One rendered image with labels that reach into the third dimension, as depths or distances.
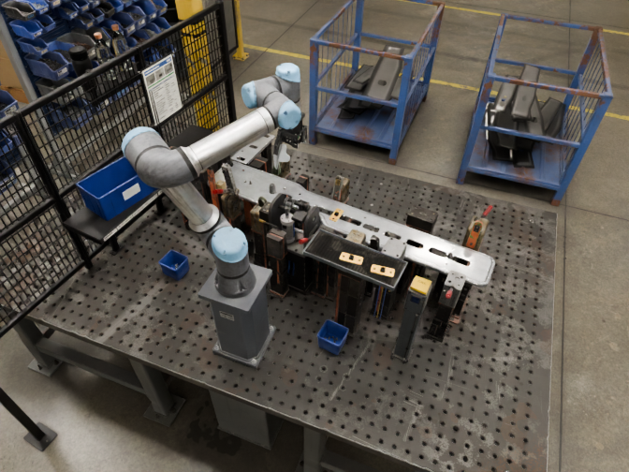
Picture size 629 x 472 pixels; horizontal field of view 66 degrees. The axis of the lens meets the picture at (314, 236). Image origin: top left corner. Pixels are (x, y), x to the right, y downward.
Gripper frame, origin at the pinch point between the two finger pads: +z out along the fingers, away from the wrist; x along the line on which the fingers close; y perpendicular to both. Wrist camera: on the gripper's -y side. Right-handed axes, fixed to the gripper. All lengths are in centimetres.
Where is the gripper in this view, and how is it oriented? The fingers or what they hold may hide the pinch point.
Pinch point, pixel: (285, 157)
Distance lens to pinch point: 177.8
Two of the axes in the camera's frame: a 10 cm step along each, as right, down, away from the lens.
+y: 8.8, 3.4, -3.2
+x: 4.7, -6.2, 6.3
